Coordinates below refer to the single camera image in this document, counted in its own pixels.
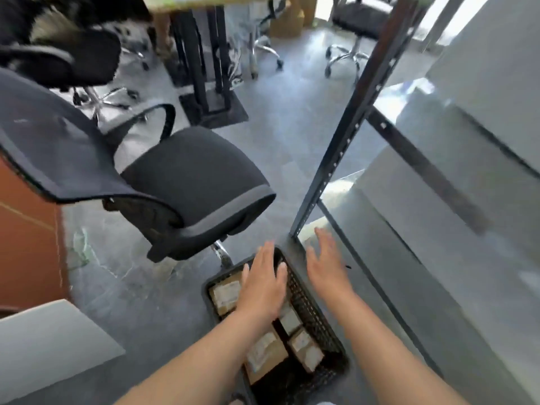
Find black mesh office chair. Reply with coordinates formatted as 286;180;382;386
0;0;150;123

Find cardboard box with white label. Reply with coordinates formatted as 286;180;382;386
244;328;290;385
209;272;244;317
289;328;326;373
278;305;303;336

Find orange wooden cabinet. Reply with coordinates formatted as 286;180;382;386
0;155;71;313

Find brown cardboard box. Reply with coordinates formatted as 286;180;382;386
269;0;318;39

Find dark metal shelf rack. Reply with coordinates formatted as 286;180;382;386
289;0;540;405

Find black plastic mesh basket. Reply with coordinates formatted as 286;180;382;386
203;246;350;405

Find person's left hand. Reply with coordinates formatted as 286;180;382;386
235;242;289;321

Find person's left forearm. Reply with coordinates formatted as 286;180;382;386
113;310;273;405

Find wooden desk with black legs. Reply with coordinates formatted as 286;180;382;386
141;0;279;129

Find office chair with chrome base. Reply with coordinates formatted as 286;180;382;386
230;0;284;80

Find white board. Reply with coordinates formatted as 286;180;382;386
0;299;127;405

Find black grey-trimmed office chair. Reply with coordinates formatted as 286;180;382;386
0;67;277;268

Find black office chair chrome base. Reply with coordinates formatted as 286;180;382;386
324;0;408;79

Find person's right hand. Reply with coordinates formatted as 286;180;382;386
305;227;356;301

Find person's right forearm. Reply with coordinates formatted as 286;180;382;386
335;291;471;405

